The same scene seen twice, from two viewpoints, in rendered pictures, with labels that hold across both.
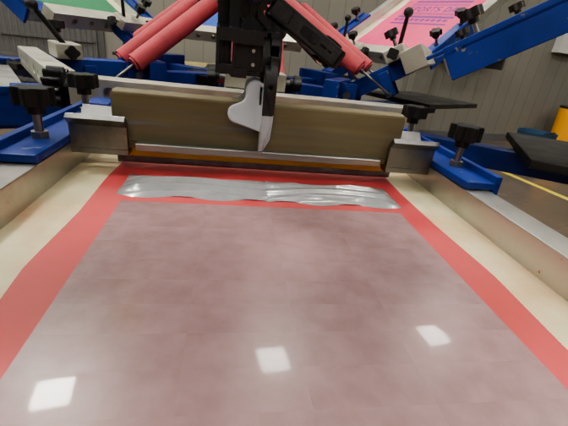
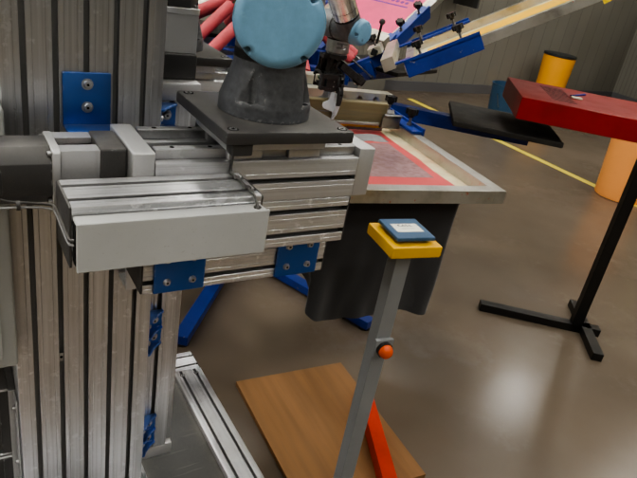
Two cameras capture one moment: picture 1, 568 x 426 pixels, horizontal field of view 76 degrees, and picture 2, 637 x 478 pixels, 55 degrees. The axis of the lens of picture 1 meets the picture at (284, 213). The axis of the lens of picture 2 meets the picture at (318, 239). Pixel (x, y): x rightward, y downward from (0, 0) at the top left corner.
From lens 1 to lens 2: 160 cm
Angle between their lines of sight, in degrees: 14
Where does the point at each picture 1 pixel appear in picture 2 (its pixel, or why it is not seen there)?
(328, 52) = (359, 81)
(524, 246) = (427, 150)
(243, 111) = (328, 104)
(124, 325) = not seen: hidden behind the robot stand
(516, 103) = (497, 47)
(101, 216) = not seen: hidden behind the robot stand
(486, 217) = (418, 143)
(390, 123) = (382, 107)
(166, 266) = not seen: hidden behind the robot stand
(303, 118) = (349, 105)
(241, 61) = (329, 85)
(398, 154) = (386, 120)
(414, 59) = (389, 64)
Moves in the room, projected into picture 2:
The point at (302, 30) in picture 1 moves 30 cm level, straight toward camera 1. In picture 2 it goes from (351, 73) to (376, 98)
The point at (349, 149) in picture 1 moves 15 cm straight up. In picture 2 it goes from (366, 118) to (374, 74)
